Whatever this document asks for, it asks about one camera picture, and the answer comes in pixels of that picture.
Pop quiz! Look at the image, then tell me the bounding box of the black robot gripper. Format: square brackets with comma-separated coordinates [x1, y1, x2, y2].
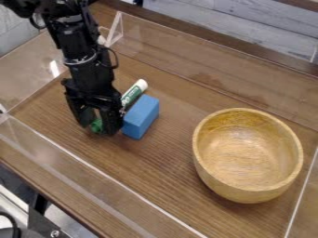
[62, 57, 123, 136]

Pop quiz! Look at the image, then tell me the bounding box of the green dry erase marker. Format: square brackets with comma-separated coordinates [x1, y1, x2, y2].
[91, 79, 149, 133]

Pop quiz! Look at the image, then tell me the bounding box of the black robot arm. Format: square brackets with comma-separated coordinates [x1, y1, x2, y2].
[0, 0, 123, 136]

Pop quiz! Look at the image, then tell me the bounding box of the brown wooden bowl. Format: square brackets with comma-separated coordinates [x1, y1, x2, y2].
[192, 108, 305, 204]

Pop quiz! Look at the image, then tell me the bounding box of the blue foam block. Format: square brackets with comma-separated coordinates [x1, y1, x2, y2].
[122, 95, 160, 139]

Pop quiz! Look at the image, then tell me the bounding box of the clear acrylic tray wall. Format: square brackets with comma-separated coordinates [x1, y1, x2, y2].
[0, 5, 318, 238]

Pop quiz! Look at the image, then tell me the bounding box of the black metal table bracket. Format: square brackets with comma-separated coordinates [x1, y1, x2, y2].
[27, 193, 73, 238]

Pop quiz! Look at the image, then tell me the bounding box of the black cable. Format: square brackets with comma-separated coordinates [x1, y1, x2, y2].
[0, 212, 22, 238]

